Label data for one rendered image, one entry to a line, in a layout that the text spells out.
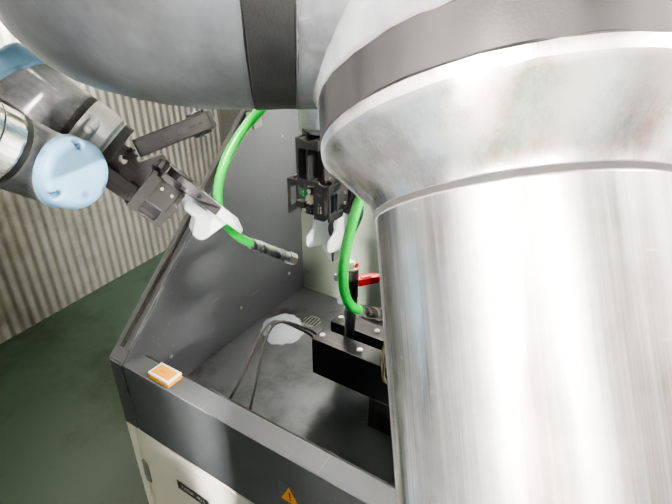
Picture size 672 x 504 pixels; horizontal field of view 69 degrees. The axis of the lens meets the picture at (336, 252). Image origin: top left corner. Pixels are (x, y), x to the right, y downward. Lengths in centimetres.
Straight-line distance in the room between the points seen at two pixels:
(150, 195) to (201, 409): 34
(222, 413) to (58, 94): 50
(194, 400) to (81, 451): 139
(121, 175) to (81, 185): 17
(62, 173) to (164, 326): 50
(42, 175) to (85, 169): 4
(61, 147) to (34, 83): 17
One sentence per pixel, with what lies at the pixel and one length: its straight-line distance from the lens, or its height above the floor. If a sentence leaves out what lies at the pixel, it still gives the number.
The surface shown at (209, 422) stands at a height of 93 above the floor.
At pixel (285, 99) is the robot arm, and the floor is 150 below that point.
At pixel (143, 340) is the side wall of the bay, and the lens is 97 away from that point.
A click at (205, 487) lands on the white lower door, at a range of 100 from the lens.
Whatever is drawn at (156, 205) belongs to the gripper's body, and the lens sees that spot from 72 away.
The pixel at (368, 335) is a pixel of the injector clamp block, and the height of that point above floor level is 98.
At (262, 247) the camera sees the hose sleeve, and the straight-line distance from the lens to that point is 80.
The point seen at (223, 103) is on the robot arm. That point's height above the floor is 150.
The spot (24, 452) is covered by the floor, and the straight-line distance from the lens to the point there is 231.
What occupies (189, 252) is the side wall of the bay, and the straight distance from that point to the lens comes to 97.
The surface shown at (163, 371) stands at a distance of 90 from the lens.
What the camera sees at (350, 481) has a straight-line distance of 73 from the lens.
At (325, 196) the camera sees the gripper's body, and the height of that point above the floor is 129.
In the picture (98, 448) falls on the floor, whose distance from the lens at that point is 220.
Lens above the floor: 153
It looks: 28 degrees down
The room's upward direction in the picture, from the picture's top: straight up
